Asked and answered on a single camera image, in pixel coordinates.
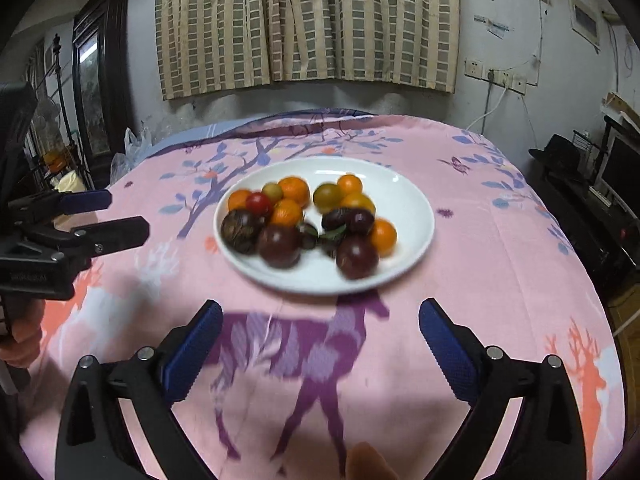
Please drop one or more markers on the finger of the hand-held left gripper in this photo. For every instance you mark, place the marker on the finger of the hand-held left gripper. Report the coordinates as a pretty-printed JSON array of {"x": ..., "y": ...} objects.
[
  {"x": 120, "y": 232},
  {"x": 85, "y": 201}
]

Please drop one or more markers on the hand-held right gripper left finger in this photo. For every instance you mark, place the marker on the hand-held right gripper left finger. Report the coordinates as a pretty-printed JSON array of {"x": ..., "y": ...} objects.
[{"x": 195, "y": 350}]

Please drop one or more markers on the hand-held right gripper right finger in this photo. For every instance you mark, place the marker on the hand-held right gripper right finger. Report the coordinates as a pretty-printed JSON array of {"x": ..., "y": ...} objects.
[{"x": 447, "y": 350}]

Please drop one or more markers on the large wrinkled passion fruit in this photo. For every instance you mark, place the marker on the large wrinkled passion fruit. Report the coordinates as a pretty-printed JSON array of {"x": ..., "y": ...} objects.
[{"x": 239, "y": 231}]

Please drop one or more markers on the bumpy mandarin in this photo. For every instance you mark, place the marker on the bumpy mandarin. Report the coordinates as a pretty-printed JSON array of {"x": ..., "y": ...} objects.
[{"x": 239, "y": 200}]

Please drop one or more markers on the small orange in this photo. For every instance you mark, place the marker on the small orange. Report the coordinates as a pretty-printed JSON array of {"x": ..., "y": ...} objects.
[
  {"x": 295, "y": 189},
  {"x": 287, "y": 213},
  {"x": 384, "y": 236},
  {"x": 350, "y": 184}
]

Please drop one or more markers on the large dark red plum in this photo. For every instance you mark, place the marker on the large dark red plum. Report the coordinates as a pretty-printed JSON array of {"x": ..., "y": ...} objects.
[
  {"x": 357, "y": 256},
  {"x": 279, "y": 246}
]

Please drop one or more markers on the red cherry with stem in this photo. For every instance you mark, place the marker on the red cherry with stem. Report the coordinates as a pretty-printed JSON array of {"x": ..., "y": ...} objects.
[{"x": 259, "y": 205}]

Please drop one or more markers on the white oval plate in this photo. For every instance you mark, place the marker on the white oval plate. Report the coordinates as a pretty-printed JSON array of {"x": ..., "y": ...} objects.
[{"x": 410, "y": 210}]

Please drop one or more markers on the small dark plum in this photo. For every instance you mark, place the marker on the small dark plum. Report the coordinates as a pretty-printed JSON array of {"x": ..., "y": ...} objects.
[{"x": 361, "y": 220}]

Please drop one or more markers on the yellow-green longan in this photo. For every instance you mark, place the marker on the yellow-green longan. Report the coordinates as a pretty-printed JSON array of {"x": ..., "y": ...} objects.
[{"x": 272, "y": 191}]

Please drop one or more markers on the small wrinkled passion fruit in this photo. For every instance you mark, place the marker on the small wrinkled passion fruit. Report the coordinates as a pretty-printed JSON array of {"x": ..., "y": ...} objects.
[{"x": 308, "y": 236}]

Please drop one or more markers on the large orange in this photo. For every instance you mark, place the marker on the large orange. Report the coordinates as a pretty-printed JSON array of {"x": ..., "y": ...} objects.
[{"x": 360, "y": 203}]

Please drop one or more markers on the yellow-green orange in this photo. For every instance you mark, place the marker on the yellow-green orange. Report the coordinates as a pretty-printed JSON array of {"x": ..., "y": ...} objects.
[{"x": 326, "y": 197}]

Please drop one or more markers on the person's left hand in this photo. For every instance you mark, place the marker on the person's left hand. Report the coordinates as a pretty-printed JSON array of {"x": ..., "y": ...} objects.
[{"x": 27, "y": 340}]

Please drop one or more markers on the person's right hand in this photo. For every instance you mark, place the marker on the person's right hand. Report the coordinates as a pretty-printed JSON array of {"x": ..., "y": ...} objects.
[{"x": 367, "y": 462}]

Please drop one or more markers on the clear plastic bag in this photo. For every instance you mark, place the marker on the clear plastic bag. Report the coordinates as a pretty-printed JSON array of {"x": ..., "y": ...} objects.
[{"x": 130, "y": 152}]

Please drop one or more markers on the pink printed deer cloth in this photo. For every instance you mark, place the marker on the pink printed deer cloth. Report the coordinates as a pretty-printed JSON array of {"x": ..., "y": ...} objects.
[{"x": 475, "y": 270}]

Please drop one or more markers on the dark wooden cabinet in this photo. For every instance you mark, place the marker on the dark wooden cabinet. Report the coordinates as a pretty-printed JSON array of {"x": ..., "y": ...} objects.
[{"x": 100, "y": 75}]

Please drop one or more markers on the dark dried fruit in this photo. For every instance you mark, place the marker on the dark dried fruit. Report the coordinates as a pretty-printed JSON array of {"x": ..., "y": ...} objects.
[{"x": 335, "y": 220}]

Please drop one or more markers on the black side desk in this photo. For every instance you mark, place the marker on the black side desk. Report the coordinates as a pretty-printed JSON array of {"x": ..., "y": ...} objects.
[{"x": 590, "y": 230}]

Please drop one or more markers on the black hat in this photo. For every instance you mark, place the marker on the black hat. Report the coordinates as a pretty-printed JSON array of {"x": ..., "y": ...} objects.
[{"x": 557, "y": 155}]

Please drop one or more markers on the computer monitor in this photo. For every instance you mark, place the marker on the computer monitor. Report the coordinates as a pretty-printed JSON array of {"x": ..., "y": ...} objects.
[{"x": 622, "y": 170}]

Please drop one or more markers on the beige checked curtain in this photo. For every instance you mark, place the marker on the beige checked curtain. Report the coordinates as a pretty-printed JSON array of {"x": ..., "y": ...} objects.
[{"x": 310, "y": 20}]

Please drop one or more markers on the white wall sockets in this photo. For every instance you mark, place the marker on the white wall sockets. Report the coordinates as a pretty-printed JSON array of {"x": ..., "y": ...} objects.
[{"x": 500, "y": 76}]

